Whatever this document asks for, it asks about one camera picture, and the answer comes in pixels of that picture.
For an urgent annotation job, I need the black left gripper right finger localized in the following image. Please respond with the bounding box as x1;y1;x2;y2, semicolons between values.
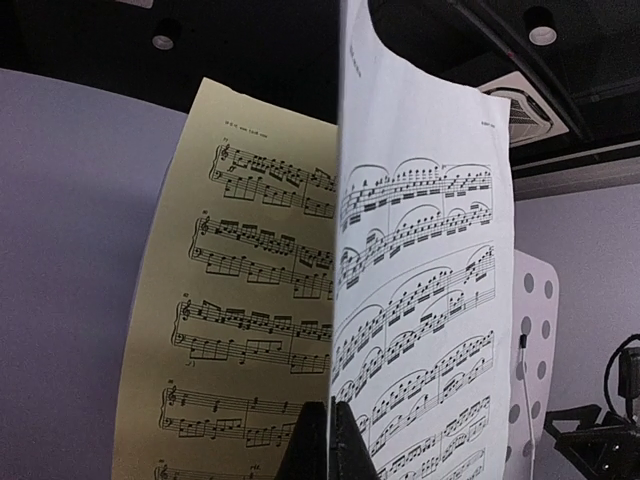
332;399;378;480

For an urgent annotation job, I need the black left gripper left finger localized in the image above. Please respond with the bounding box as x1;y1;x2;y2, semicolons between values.
275;401;328;480

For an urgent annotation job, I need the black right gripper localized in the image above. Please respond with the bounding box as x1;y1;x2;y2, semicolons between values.
544;404;639;479

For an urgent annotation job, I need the white perforated music stand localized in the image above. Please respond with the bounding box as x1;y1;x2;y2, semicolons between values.
503;250;559;480

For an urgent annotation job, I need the yellow sheet music page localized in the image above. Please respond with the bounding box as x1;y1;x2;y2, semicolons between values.
112;79;337;479

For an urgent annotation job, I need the white sheet music page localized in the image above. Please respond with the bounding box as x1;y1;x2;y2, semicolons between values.
330;1;514;479

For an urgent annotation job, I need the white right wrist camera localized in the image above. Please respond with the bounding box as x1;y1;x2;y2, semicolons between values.
618;347;640;400

